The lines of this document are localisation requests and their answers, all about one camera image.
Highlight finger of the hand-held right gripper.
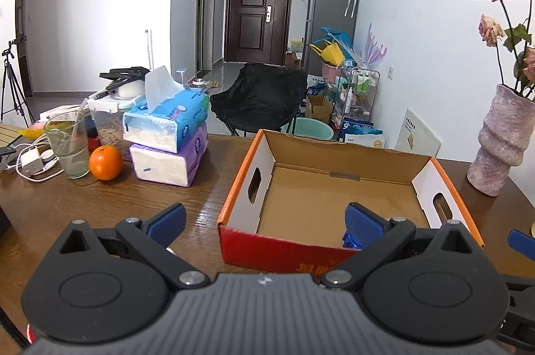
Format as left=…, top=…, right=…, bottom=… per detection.
left=508, top=230, right=535, bottom=255
left=495, top=275, right=535, bottom=353

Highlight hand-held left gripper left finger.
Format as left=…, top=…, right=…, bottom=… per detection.
left=59, top=203, right=210, bottom=291

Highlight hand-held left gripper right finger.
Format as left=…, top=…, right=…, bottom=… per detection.
left=321, top=202, right=477, bottom=291

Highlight orange red cardboard box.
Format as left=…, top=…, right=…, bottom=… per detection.
left=217, top=129, right=486, bottom=274

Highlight purple tissue pack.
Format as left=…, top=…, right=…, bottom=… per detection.
left=129, top=122, right=209, bottom=187

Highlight white green pack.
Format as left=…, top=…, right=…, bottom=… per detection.
left=345, top=131, right=387, bottom=149

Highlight orange fruit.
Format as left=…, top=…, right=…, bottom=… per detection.
left=89, top=145, right=124, bottom=181

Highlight blue plastic pack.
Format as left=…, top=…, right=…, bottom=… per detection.
left=338, top=117, right=375, bottom=135

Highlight pink ribbed vase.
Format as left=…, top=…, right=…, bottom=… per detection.
left=467, top=84, right=535, bottom=198

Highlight white board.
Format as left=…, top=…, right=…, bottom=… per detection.
left=394, top=108, right=442, bottom=160

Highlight blue tissue pack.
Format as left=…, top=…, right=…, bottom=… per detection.
left=122, top=65, right=210, bottom=154

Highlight green plastic basin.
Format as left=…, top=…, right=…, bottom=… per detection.
left=281, top=118, right=335, bottom=141

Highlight clear plastic food container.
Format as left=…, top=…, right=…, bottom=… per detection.
left=88, top=90, right=143, bottom=149

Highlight clear drinking glass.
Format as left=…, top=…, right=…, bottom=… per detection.
left=43, top=110, right=91, bottom=179

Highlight small brown cardboard box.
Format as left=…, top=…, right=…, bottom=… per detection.
left=305, top=95, right=334, bottom=124

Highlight metal rack trolley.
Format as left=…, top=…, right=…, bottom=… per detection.
left=332, top=60, right=381, bottom=126

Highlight white straw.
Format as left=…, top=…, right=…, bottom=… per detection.
left=71, top=98, right=90, bottom=155

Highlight white bowl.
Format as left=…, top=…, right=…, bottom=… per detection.
left=118, top=81, right=146, bottom=97

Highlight blue patterned bag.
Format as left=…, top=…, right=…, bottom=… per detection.
left=307, top=74, right=327, bottom=97

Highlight white charger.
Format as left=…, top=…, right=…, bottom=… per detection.
left=21, top=148, right=46, bottom=176

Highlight black folding chair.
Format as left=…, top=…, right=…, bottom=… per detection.
left=209, top=63, right=308, bottom=137

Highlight pink bucket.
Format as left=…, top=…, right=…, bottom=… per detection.
left=321, top=60, right=343, bottom=84

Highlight yellow bag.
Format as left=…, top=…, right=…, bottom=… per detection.
left=309, top=41, right=345, bottom=65

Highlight purple plastic hangers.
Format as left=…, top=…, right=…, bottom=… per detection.
left=361, top=23, right=387, bottom=67

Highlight blue plastic dustpan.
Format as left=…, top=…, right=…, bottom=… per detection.
left=320, top=27, right=354, bottom=46

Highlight dark brown entrance door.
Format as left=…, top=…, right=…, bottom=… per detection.
left=223, top=0, right=296, bottom=67

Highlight black tripod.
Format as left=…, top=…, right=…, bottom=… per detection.
left=0, top=38, right=36, bottom=128

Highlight grey interior door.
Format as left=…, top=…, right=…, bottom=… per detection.
left=196, top=0, right=220, bottom=74

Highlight grey refrigerator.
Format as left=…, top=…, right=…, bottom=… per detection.
left=303, top=0, right=363, bottom=78

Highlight white cables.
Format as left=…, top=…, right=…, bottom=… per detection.
left=0, top=142, right=63, bottom=182

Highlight black plastic frame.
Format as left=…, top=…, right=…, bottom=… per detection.
left=99, top=67, right=150, bottom=92

